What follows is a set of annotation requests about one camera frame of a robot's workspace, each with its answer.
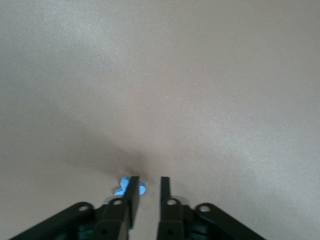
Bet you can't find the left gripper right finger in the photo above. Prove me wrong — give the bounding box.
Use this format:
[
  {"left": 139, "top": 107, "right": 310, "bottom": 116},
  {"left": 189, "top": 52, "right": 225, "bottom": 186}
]
[{"left": 156, "top": 176, "right": 266, "bottom": 240}]

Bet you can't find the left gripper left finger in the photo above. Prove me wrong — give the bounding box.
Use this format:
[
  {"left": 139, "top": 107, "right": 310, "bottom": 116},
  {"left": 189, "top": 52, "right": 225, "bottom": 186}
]
[{"left": 9, "top": 176, "right": 140, "bottom": 240}]

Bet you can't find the blue letter x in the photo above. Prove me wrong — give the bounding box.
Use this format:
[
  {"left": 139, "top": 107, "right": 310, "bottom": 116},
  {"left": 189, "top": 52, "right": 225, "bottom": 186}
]
[{"left": 114, "top": 176, "right": 147, "bottom": 197}]

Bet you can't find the brown table mat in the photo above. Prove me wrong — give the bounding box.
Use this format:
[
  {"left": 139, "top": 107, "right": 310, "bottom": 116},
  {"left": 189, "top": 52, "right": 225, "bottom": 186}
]
[{"left": 0, "top": 0, "right": 320, "bottom": 240}]

